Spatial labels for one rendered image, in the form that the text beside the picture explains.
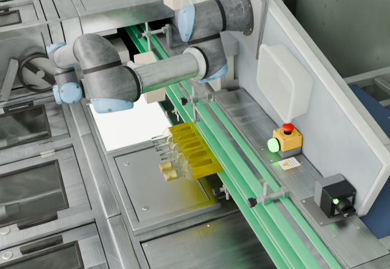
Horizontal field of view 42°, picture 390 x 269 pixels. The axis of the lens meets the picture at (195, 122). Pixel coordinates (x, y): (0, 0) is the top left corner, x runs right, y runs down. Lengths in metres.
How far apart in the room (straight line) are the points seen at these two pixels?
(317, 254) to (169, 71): 0.70
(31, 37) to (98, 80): 1.22
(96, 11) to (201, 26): 1.01
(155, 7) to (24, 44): 0.68
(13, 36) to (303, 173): 1.59
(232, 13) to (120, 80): 0.49
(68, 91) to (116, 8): 0.90
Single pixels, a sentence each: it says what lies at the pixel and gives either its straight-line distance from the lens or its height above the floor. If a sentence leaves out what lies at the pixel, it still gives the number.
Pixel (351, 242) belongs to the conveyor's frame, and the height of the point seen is 0.83.
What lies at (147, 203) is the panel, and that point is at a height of 1.23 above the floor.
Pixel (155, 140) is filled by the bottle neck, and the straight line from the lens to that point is 2.02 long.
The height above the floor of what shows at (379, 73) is 0.22.
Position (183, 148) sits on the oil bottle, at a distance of 1.92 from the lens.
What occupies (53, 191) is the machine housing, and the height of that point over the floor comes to 1.56.
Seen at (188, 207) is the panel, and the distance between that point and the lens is 1.90.
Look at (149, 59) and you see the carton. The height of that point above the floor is 1.08.
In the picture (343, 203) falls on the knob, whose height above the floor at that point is 0.80.
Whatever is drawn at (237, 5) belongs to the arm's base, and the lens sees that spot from 1.77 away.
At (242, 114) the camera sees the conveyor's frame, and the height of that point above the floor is 0.84.
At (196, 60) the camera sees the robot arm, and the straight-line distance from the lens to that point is 1.70.
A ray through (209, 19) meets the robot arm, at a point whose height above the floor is 0.91.
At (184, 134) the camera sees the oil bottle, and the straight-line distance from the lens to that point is 1.99.
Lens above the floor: 1.48
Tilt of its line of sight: 15 degrees down
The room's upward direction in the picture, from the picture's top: 105 degrees counter-clockwise
